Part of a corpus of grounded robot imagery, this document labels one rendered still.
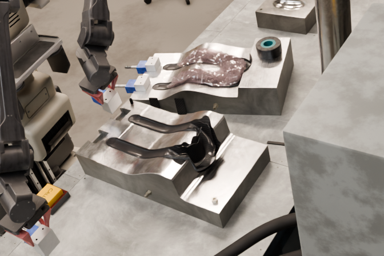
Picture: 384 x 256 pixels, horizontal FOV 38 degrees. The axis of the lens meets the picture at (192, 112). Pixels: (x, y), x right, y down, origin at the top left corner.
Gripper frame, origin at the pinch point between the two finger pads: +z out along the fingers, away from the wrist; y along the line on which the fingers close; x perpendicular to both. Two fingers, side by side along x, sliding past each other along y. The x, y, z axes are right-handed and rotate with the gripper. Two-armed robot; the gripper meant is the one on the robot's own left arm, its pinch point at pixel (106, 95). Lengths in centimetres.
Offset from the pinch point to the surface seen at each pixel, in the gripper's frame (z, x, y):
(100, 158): 4.7, -9.3, -16.8
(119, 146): 6.1, -11.1, -10.3
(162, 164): -3.0, -31.2, -13.6
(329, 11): -55, -69, 3
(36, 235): -8, -18, -46
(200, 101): 11.6, -21.0, 17.4
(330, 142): -69, -83, -30
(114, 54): 135, 125, 102
